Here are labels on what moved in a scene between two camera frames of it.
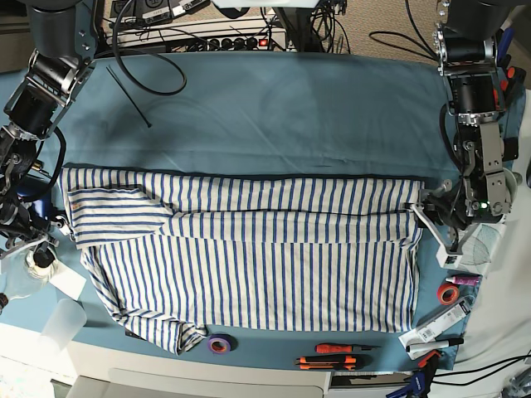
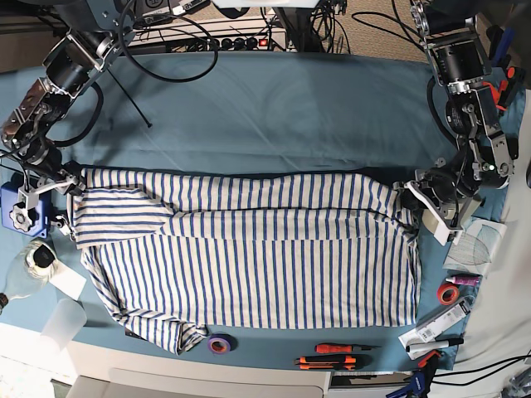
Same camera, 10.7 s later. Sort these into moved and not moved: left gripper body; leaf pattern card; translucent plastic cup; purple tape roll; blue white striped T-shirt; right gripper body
Moved: left gripper body; right gripper body
Not moved: blue white striped T-shirt; leaf pattern card; purple tape roll; translucent plastic cup
